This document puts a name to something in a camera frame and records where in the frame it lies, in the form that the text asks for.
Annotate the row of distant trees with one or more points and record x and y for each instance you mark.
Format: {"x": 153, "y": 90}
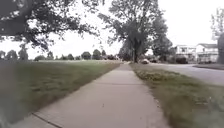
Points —
{"x": 86, "y": 55}

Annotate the grey concrete path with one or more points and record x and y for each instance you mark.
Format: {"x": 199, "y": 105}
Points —
{"x": 113, "y": 96}

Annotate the pale car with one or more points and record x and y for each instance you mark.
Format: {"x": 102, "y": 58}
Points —
{"x": 145, "y": 61}

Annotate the large dark leafy tree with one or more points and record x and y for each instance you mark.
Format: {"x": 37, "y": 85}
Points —
{"x": 136, "y": 30}

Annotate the wide grass field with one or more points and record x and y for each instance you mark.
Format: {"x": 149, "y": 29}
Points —
{"x": 56, "y": 76}

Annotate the dark bush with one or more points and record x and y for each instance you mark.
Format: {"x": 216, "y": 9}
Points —
{"x": 181, "y": 60}

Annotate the grass verge strip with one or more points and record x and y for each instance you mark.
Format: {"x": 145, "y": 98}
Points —
{"x": 176, "y": 93}

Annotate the overhanging dark tree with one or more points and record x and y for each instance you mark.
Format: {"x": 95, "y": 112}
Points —
{"x": 36, "y": 20}

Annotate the grey asphalt road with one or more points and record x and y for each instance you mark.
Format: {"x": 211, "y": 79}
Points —
{"x": 203, "y": 73}

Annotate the white house with grey roof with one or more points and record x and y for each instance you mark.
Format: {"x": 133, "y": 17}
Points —
{"x": 206, "y": 51}

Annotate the dark grass lawn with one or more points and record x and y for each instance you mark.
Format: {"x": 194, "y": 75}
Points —
{"x": 211, "y": 66}

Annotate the pale tree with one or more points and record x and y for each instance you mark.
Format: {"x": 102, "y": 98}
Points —
{"x": 220, "y": 36}

